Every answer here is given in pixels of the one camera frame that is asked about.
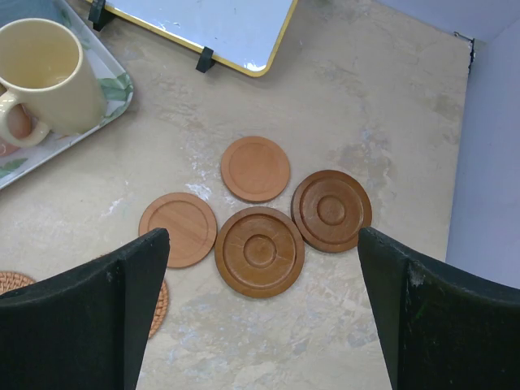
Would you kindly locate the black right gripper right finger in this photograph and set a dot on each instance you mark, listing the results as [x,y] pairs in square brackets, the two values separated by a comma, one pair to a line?
[439,327]

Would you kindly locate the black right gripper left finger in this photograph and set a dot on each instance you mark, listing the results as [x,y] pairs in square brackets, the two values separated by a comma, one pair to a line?
[86,328]

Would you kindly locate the light wood coaster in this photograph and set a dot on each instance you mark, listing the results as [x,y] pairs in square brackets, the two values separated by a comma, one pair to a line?
[191,225]
[255,169]

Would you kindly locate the ringed brown wood coaster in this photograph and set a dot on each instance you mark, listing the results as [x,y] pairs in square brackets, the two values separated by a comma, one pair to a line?
[259,252]

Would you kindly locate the floral serving tray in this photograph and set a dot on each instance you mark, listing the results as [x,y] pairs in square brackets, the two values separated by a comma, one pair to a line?
[116,85]

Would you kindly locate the woven rattan coaster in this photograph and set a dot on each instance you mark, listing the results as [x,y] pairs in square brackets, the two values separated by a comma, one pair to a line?
[10,280]
[161,309]

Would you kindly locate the pale yellow mug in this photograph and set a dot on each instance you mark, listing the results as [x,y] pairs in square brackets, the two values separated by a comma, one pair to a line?
[45,69]

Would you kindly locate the yellow-framed whiteboard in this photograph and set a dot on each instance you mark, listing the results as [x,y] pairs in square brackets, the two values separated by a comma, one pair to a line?
[242,34]

